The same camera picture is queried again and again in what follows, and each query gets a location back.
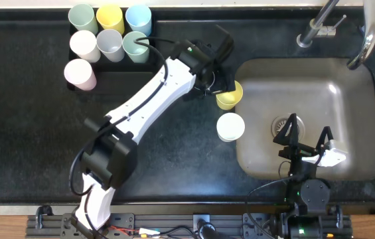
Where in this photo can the pink cup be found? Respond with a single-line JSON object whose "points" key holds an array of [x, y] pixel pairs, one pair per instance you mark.
{"points": [[78, 71]]}

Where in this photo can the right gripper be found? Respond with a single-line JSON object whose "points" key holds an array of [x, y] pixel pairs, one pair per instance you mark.
{"points": [[298, 152]]}

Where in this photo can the grey cup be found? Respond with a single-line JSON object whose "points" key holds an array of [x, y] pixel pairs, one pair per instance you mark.
{"points": [[109, 41]]}

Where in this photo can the steel sink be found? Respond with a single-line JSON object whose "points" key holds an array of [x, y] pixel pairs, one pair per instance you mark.
{"points": [[323, 93]]}

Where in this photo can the green cup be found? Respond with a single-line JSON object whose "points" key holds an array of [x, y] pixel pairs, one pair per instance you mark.
{"points": [[131, 51], [81, 16]]}

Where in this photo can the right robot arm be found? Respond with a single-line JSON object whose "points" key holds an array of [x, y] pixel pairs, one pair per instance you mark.
{"points": [[315, 194]]}

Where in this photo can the black tray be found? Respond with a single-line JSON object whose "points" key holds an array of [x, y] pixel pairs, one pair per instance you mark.
{"points": [[120, 79]]}

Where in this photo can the steel tap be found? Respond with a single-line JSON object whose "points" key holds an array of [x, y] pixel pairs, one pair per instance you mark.
{"points": [[371, 33]]}

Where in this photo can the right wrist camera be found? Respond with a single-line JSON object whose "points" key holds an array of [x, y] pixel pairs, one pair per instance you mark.
{"points": [[331, 156]]}

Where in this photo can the yellow cup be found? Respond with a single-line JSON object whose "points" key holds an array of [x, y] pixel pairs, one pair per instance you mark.
{"points": [[109, 16], [228, 101]]}

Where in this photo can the white cup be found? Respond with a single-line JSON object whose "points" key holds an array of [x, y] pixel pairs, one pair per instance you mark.
{"points": [[82, 43], [229, 126]]}

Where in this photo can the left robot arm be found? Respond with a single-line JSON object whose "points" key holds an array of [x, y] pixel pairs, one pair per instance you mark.
{"points": [[147, 103]]}

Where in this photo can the mounting rail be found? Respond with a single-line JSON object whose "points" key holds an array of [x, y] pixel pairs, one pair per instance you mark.
{"points": [[174, 223]]}

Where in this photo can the blue cup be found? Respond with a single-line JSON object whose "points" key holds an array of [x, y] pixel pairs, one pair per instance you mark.
{"points": [[138, 16]]}

